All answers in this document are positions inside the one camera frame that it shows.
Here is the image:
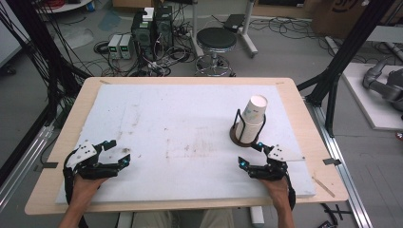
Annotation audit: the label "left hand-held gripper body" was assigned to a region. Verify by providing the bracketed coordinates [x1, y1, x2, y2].
[63, 140, 124, 181]

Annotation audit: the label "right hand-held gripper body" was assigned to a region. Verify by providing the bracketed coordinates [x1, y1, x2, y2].
[246, 144, 306, 182]

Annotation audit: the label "black wire cup holder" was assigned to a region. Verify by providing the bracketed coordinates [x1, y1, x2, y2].
[229, 108, 267, 148]

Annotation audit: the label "stack of paper cups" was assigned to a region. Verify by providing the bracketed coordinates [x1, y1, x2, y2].
[235, 94, 269, 144]

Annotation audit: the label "person's left hand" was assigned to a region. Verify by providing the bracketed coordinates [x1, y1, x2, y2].
[70, 174, 108, 207]

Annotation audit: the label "person's right hand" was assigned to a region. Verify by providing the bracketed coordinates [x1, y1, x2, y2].
[259, 177, 291, 207]

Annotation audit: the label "black tape piece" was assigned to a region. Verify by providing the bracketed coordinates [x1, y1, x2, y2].
[33, 161, 59, 170]
[322, 157, 343, 167]

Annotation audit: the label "thin wooden stick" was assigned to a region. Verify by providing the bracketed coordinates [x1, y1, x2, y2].
[311, 176, 336, 199]

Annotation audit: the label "wooden table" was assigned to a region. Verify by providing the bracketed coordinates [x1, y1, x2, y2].
[24, 76, 350, 217]

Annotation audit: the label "person's legs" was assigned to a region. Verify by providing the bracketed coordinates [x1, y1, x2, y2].
[130, 208, 236, 228]

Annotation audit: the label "grey power supply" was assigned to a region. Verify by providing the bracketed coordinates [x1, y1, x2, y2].
[119, 33, 135, 61]
[107, 33, 124, 61]

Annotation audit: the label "black computer tower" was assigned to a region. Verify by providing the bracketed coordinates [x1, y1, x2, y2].
[130, 12, 157, 62]
[154, 5, 175, 52]

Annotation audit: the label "white platform board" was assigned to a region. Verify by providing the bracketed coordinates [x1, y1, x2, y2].
[341, 62, 403, 132]

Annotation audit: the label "black round stool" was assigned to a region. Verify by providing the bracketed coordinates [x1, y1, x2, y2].
[194, 27, 238, 78]

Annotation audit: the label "black flat device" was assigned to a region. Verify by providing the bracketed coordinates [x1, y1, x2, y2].
[222, 13, 247, 33]

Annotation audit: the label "cardboard box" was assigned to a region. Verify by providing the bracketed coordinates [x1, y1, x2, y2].
[312, 0, 403, 40]

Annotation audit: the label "aluminium rail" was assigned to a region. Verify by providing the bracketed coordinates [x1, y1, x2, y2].
[304, 100, 374, 228]
[0, 123, 55, 211]

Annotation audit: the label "tangle of floor cables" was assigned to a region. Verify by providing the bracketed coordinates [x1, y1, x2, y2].
[92, 18, 198, 78]

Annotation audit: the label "black metal frame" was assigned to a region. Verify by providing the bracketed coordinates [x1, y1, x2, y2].
[297, 0, 397, 138]
[0, 0, 84, 188]

